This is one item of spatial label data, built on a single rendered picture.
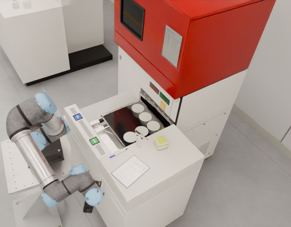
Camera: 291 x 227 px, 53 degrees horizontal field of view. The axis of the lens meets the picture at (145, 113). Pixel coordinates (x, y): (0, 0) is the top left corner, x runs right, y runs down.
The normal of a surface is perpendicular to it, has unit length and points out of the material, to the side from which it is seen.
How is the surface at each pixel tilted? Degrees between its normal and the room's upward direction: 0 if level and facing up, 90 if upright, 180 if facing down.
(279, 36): 90
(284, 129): 90
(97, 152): 0
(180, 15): 90
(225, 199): 0
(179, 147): 0
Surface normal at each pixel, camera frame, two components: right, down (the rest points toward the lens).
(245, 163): 0.08, -0.69
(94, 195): 0.22, -0.11
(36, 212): 0.42, 0.68
